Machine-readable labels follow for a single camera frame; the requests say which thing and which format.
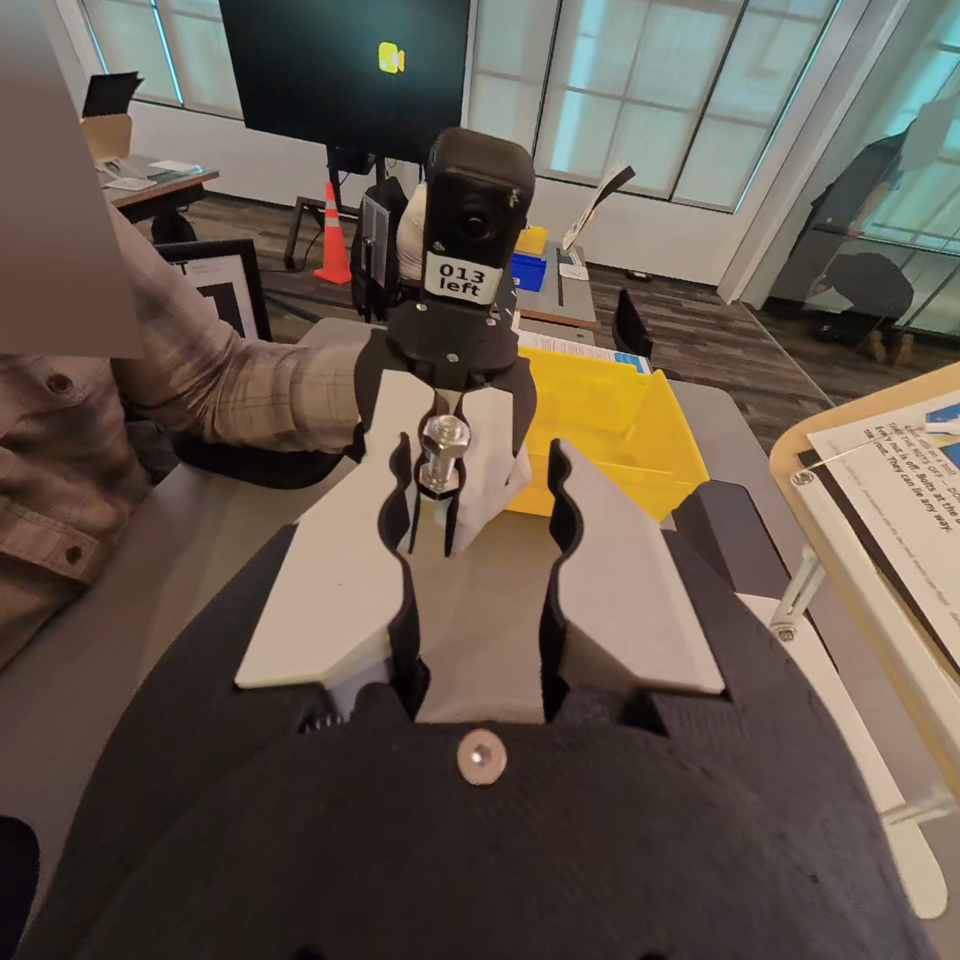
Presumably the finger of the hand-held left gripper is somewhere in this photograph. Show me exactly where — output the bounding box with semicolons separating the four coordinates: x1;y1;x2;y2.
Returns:
369;371;451;559
449;390;535;555

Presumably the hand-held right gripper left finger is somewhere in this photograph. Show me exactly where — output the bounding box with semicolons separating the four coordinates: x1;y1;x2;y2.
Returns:
236;435;426;706

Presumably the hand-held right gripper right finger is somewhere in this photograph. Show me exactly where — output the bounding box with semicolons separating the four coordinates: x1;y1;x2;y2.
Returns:
540;438;729;714

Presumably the silver hex bolt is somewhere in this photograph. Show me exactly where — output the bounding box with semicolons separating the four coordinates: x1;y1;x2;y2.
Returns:
419;416;472;484

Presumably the yellow plastic bin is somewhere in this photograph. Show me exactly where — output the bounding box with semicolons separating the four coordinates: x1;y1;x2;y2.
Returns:
503;348;711;522

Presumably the person's left forearm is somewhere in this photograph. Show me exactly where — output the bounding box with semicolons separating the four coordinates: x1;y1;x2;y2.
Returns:
113;203;369;454

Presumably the black office chair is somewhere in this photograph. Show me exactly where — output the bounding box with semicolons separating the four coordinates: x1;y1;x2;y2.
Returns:
356;177;406;319

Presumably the blue white paper sheet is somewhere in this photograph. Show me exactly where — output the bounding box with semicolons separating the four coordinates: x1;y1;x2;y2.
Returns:
518;333;655;376

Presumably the orange traffic cone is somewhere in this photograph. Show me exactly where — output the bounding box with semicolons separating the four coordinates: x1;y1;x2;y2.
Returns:
312;180;355;286

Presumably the black round pad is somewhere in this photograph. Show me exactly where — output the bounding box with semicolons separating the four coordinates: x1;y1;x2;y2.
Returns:
173;432;349;490

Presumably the black chair back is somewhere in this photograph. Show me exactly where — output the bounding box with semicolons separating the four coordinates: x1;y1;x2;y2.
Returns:
614;288;655;361

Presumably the black framed sign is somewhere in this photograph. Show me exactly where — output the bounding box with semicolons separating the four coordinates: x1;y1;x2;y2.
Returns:
158;237;276;343

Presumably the wooden document stand white base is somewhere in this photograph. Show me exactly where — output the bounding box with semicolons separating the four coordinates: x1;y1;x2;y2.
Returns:
735;360;960;924

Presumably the black backing board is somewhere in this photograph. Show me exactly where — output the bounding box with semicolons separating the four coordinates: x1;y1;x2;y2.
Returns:
795;450;960;676

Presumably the printed instruction sheet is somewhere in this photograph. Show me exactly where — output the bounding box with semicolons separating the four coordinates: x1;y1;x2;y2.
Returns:
810;393;960;631

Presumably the wooden side desk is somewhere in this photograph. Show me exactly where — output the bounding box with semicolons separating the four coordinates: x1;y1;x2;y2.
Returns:
93;150;222;229

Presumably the dark wall screen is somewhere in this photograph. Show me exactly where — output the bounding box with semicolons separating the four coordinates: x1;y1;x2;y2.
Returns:
221;0;474;166

